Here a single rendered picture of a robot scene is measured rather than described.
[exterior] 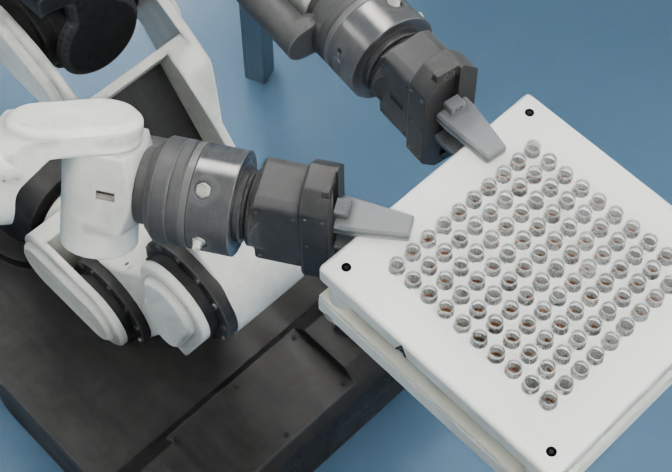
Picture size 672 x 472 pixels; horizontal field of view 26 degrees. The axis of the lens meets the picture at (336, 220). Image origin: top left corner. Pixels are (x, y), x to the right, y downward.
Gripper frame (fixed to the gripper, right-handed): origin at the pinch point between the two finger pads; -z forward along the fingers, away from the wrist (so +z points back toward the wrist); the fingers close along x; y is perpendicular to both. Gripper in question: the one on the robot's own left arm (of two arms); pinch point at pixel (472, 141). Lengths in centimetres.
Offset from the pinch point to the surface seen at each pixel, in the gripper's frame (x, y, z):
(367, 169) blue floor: 102, -34, 59
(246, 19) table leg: 85, -29, 86
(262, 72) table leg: 98, -30, 84
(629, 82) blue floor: 102, -81, 47
